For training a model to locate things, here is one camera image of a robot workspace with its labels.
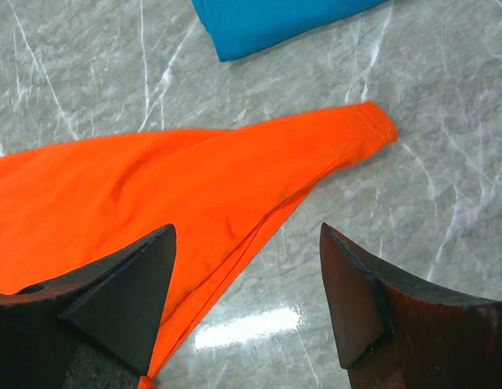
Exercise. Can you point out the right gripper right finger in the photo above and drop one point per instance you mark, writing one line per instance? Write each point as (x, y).
(395, 330)

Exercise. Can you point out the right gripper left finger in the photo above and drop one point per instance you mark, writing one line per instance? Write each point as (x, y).
(94, 327)

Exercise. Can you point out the orange t shirt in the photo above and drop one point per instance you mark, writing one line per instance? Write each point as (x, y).
(225, 191)

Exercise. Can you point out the folded blue t shirt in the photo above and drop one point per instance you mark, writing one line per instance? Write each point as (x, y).
(239, 28)

